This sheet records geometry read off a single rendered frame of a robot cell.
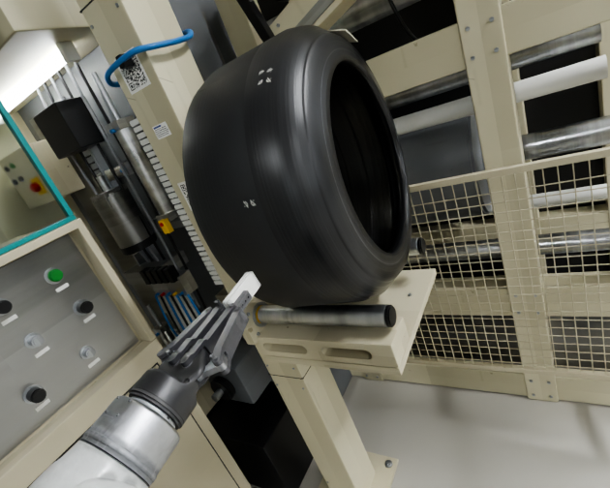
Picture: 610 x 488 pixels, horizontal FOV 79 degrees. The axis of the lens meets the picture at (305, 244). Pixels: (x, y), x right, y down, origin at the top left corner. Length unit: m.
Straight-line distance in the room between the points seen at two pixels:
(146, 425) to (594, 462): 1.43
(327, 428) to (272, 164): 0.94
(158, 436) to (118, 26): 0.77
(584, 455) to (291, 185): 1.38
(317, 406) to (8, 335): 0.81
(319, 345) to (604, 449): 1.11
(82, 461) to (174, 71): 0.74
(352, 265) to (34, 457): 0.77
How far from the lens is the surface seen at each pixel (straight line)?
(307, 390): 1.18
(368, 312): 0.75
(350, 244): 0.59
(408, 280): 1.04
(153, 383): 0.48
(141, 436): 0.46
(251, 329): 0.92
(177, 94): 0.91
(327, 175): 0.56
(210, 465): 1.33
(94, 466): 0.45
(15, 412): 1.06
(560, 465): 1.62
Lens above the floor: 1.34
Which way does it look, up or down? 21 degrees down
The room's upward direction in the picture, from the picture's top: 22 degrees counter-clockwise
